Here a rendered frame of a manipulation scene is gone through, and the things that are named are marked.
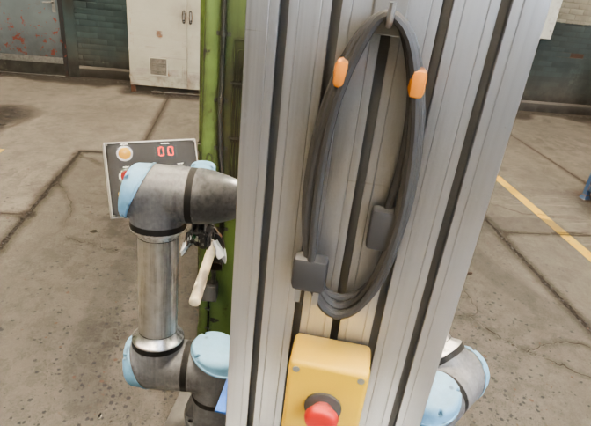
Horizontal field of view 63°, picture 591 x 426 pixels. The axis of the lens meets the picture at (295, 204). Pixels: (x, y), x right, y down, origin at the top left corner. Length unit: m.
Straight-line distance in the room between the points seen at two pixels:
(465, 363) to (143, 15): 6.54
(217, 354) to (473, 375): 0.60
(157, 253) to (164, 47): 6.30
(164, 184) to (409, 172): 0.61
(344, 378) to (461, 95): 0.31
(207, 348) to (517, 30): 0.93
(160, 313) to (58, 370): 1.63
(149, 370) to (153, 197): 0.41
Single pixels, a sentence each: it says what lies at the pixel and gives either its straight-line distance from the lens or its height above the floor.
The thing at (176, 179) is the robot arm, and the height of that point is 1.45.
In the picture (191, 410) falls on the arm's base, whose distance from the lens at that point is 1.28.
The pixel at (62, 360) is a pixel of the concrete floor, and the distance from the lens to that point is 2.74.
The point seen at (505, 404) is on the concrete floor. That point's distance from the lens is 2.79.
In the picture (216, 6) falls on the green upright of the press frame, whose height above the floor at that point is 1.68.
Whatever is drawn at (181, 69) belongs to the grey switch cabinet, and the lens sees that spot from 7.25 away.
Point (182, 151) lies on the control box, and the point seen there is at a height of 1.16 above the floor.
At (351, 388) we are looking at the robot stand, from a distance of 0.56.
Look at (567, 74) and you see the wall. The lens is 9.56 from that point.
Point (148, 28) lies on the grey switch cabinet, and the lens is 7.24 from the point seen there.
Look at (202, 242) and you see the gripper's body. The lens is 1.54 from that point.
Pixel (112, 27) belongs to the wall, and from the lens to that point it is 8.00.
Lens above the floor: 1.84
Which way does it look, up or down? 26 degrees down
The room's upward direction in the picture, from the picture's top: 6 degrees clockwise
